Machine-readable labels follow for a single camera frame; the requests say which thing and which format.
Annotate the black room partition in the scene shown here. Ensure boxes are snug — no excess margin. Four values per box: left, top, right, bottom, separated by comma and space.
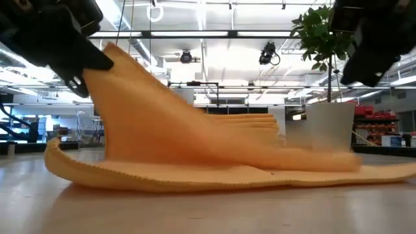
194, 106, 270, 116

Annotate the yellow stick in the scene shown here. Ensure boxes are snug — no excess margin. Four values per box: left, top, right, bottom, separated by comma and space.
352, 129, 373, 147

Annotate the hanging black cable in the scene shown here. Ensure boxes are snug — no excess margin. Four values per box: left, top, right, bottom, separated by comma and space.
115, 0, 127, 46

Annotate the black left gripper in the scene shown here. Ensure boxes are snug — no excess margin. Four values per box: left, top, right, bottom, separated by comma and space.
0, 0, 115, 99

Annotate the white hanging ring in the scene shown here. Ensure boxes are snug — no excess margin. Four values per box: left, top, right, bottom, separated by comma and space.
146, 2, 164, 23

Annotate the black ceiling spotlight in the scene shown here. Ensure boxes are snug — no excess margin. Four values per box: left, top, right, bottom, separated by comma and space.
179, 49, 194, 65
259, 41, 281, 66

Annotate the green leafy plant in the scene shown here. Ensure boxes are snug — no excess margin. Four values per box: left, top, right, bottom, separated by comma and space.
290, 5, 355, 103

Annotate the blue and white box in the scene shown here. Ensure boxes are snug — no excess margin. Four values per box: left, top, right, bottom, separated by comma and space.
381, 135, 402, 148

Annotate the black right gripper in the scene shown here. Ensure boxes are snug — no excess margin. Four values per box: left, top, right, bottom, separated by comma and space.
331, 0, 416, 88

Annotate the clear plastic bin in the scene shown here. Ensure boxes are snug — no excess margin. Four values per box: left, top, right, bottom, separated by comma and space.
76, 110, 105, 148

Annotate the white plant pot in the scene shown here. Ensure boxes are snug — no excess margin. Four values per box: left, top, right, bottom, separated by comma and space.
304, 102, 356, 153

